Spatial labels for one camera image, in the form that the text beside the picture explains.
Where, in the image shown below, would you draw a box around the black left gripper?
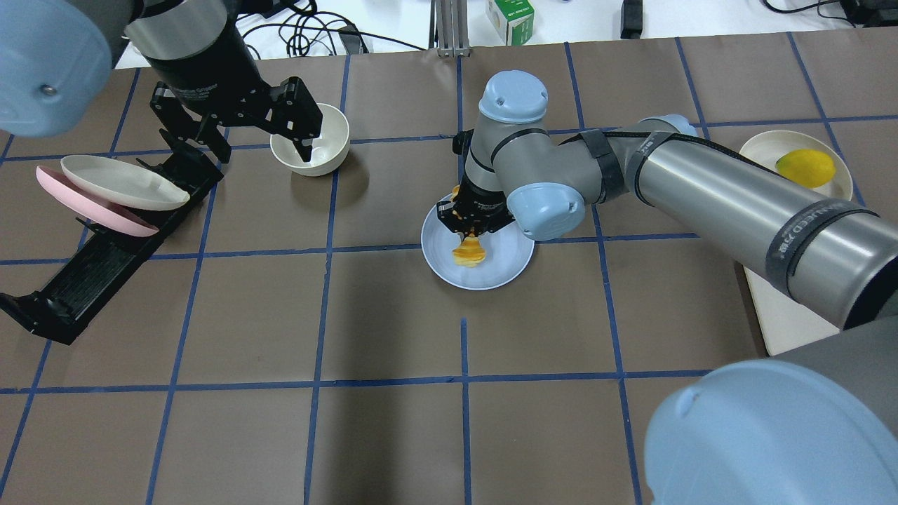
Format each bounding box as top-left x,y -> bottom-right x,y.
149,49 -> 323,168

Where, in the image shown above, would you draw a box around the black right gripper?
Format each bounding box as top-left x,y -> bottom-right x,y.
436,179 -> 514,239

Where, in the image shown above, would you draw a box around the striped orange bread loaf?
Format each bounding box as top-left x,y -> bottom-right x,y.
451,184 -> 487,268

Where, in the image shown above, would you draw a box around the blue plate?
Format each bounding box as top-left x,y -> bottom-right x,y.
421,206 -> 535,290

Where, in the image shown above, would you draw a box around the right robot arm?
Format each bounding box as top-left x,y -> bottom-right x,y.
436,70 -> 897,504

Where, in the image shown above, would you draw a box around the cream plate in rack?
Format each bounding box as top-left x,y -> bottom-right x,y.
60,156 -> 192,211

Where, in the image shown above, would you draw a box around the pink plate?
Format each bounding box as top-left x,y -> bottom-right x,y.
35,166 -> 159,237

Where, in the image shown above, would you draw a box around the cream plate with lemon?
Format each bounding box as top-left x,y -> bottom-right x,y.
739,129 -> 854,199

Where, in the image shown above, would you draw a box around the white bowl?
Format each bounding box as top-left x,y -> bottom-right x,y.
269,102 -> 349,177

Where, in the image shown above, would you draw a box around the green white carton box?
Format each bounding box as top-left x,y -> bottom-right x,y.
485,1 -> 536,47

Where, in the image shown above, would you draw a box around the black dish rack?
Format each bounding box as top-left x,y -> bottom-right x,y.
2,132 -> 222,345

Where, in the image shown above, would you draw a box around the white rectangular tray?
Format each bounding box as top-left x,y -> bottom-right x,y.
743,267 -> 840,356

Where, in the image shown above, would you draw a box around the yellow lemon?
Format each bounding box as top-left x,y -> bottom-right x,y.
774,148 -> 836,189

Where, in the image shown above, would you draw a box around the tangled black cables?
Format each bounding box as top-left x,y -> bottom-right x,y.
235,0 -> 429,62

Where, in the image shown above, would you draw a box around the aluminium frame post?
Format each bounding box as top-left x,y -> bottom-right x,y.
429,1 -> 471,58

